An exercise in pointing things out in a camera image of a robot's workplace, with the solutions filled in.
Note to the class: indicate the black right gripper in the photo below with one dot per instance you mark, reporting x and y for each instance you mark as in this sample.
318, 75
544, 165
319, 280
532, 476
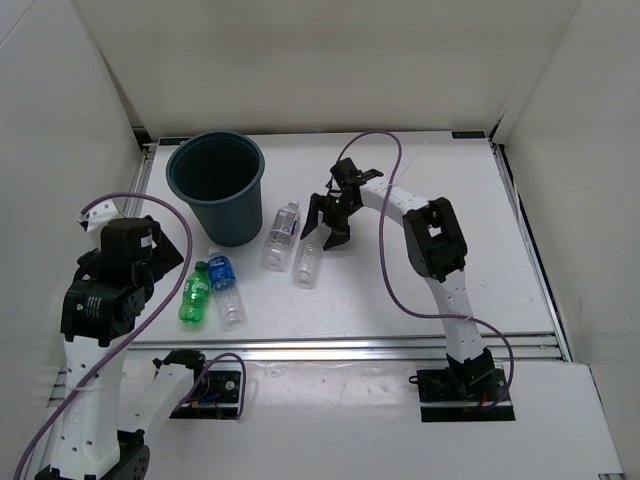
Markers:
337, 236

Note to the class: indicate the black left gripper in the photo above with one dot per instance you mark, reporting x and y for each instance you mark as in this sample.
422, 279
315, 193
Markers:
165, 254

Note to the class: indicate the clear plastic bottle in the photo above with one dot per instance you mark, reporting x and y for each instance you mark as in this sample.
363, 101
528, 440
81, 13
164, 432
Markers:
307, 262

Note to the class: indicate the white label clear bottle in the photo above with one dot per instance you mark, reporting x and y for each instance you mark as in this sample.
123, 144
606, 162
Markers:
281, 237

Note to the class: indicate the green plastic soda bottle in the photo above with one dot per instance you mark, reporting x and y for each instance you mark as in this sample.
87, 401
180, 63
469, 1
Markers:
195, 295

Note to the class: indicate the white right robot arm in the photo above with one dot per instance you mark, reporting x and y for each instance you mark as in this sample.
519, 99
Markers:
436, 250

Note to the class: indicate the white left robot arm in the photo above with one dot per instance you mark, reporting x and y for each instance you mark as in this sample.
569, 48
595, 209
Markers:
108, 293

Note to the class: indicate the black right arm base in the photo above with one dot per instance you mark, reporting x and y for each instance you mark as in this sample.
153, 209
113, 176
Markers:
443, 399

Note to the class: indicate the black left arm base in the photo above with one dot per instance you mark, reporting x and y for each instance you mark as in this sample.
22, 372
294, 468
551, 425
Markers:
219, 390

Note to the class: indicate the dark teal plastic bin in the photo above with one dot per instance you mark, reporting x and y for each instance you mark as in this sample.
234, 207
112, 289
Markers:
218, 175

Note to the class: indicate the blue label clear bottle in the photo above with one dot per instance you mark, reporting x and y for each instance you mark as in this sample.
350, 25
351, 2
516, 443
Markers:
225, 290

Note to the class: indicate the aluminium table frame rail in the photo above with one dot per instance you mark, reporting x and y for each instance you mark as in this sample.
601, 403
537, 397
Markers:
525, 347

